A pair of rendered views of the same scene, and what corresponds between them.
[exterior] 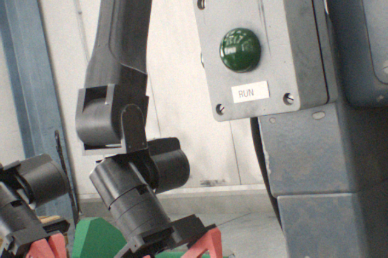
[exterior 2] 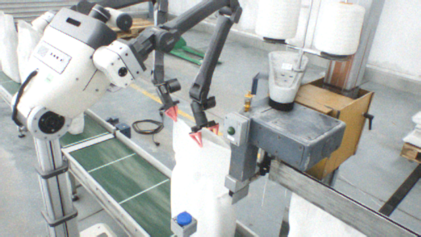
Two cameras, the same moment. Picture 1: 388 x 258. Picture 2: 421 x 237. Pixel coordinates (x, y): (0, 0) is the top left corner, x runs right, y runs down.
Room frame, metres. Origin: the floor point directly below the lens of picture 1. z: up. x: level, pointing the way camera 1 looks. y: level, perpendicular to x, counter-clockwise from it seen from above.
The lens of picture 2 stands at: (-0.46, 0.03, 1.80)
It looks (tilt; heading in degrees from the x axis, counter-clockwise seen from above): 27 degrees down; 0
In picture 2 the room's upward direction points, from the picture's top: 4 degrees clockwise
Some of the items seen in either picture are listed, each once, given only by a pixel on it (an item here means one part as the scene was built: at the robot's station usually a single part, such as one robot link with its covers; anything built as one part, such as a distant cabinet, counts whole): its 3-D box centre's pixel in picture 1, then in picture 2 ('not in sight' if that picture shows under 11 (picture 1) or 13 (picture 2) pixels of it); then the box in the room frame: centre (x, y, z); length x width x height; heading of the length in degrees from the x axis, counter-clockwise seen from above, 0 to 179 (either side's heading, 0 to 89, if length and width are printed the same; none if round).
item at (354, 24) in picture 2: not in sight; (340, 27); (0.71, -0.39, 1.61); 0.15 x 0.14 x 0.17; 46
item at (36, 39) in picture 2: not in sight; (32, 62); (2.57, 1.82, 0.74); 0.47 x 0.22 x 0.72; 47
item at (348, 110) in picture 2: not in sight; (321, 124); (0.81, -0.45, 1.18); 0.34 x 0.25 x 0.31; 136
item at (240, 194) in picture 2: not in sight; (236, 191); (0.56, -0.09, 0.98); 0.09 x 0.05 x 0.05; 136
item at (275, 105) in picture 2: not in sight; (281, 102); (0.62, -0.21, 1.35); 0.09 x 0.09 x 0.03
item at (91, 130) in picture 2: not in sight; (39, 101); (2.55, 1.81, 0.34); 2.21 x 0.39 x 0.09; 46
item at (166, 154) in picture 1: (136, 150); (203, 98); (0.94, 0.07, 1.20); 0.11 x 0.09 x 0.12; 138
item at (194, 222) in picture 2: not in sight; (183, 225); (0.54, 0.11, 0.81); 0.08 x 0.08 x 0.06; 46
